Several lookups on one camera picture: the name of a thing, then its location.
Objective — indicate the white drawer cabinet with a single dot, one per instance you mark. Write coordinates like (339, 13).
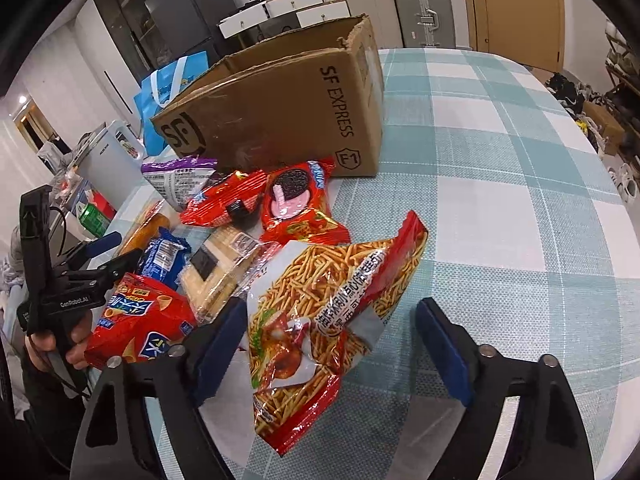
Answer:
(295, 2)

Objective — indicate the person's left hand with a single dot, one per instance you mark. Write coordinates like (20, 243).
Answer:
(77, 332)

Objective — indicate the purple white snack bag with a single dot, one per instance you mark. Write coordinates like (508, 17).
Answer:
(175, 170)

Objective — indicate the brown cardboard box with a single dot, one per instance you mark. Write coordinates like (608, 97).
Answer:
(280, 110)

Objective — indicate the checked tablecloth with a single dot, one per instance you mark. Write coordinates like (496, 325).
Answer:
(500, 185)

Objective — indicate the clear bread packet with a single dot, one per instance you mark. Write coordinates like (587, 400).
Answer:
(145, 230)

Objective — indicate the noodle stick snack bag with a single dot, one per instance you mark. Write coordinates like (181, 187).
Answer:
(320, 280)

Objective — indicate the red cone snack bag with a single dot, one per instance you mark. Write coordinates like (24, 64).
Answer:
(145, 320)

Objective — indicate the blue cartoon tote bag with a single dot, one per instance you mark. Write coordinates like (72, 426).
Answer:
(160, 90)

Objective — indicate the dark glass cabinet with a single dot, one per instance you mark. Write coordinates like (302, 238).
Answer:
(125, 20)

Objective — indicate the shoe rack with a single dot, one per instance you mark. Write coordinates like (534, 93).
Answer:
(622, 85)

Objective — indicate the red sandwich cookie packet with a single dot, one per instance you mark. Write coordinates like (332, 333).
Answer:
(300, 210)

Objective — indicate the beige suitcase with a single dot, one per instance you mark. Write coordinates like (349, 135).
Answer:
(370, 5)

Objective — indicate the wooden door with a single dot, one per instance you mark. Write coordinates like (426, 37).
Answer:
(515, 5)

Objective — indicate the scattered shoes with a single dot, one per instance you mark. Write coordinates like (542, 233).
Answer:
(567, 92)

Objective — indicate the person's left forearm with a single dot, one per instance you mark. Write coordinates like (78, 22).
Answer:
(45, 400)

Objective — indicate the small cardboard box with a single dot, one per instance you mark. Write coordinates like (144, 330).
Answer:
(605, 125)

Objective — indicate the dark grey refrigerator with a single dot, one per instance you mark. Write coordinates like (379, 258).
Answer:
(200, 5)

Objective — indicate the red wafer snack packet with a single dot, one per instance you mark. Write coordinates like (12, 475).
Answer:
(220, 200)

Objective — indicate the blue cookie packet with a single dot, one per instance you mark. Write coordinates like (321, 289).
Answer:
(162, 255)

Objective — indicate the clear cracker packet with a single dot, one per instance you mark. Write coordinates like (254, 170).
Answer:
(220, 270)

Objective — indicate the green can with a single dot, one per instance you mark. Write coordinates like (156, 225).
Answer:
(92, 217)

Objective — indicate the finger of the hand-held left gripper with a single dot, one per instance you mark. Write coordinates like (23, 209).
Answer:
(122, 262)
(102, 246)

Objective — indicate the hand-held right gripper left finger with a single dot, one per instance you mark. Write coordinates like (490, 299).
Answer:
(215, 355)

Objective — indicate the white plastic appliance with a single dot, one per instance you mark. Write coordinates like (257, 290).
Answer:
(107, 160)

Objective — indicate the silver suitcase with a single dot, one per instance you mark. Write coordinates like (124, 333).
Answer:
(422, 5)

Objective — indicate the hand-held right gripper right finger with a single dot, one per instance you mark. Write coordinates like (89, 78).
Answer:
(445, 350)

